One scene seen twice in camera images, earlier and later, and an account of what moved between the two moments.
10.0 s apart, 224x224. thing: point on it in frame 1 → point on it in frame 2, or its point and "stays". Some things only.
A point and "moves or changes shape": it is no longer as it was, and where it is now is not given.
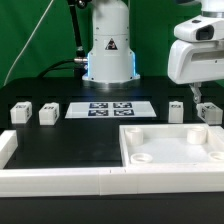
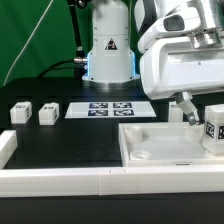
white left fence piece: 8,145 stays
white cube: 210,113 moves or changes shape
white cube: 176,112 stays
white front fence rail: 79,182 stays
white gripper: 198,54 → 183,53
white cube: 21,112 stays
